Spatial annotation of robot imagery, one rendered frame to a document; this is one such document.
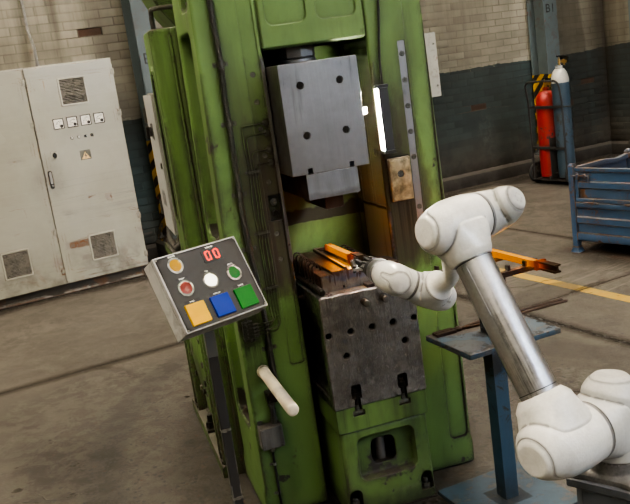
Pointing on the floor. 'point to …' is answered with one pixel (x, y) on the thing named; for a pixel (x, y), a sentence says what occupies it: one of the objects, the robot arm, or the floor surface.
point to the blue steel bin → (611, 200)
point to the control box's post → (222, 414)
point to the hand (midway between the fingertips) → (357, 259)
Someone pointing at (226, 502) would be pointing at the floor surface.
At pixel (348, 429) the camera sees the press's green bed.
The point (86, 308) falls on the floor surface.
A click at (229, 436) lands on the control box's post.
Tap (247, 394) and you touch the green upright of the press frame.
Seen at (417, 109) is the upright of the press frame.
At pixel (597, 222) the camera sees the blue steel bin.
